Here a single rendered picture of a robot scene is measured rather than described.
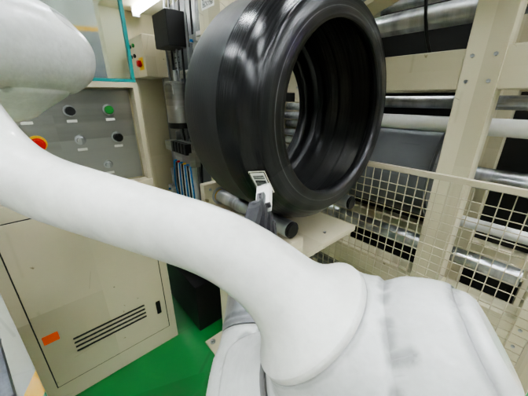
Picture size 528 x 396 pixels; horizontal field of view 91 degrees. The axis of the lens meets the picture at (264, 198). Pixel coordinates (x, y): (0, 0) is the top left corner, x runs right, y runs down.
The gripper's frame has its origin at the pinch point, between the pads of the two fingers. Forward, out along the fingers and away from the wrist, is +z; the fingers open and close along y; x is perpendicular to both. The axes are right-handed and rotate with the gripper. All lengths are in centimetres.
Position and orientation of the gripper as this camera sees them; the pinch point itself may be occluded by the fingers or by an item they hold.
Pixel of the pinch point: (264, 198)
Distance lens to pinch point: 52.2
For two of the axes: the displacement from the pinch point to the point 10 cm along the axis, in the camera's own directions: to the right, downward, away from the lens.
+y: 3.7, 6.9, 6.2
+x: 9.3, -2.5, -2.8
